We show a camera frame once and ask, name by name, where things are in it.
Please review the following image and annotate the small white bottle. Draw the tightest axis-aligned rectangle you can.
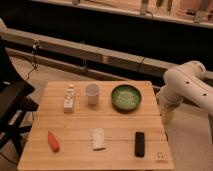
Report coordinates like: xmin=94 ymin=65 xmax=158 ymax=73
xmin=63 ymin=84 xmax=75 ymax=113

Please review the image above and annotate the green bowl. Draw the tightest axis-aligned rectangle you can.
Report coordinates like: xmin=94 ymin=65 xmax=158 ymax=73
xmin=111 ymin=84 xmax=142 ymax=111

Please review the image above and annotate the translucent plastic cup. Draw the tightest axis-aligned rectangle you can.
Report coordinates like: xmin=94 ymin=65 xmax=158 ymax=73
xmin=85 ymin=84 xmax=100 ymax=105

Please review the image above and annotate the black cable on left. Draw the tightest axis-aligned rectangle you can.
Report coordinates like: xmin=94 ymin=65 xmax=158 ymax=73
xmin=25 ymin=41 xmax=40 ymax=82

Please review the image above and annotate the black eraser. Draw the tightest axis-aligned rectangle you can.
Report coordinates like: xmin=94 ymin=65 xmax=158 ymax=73
xmin=135 ymin=132 xmax=145 ymax=157

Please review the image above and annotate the black chair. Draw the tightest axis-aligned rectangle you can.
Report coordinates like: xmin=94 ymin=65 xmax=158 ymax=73
xmin=0 ymin=37 xmax=38 ymax=156

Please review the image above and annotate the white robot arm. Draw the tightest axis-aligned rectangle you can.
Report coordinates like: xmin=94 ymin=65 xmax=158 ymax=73
xmin=156 ymin=61 xmax=213 ymax=125

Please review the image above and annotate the orange carrot toy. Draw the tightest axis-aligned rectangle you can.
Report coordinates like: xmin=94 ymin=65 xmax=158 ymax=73
xmin=48 ymin=132 xmax=60 ymax=152

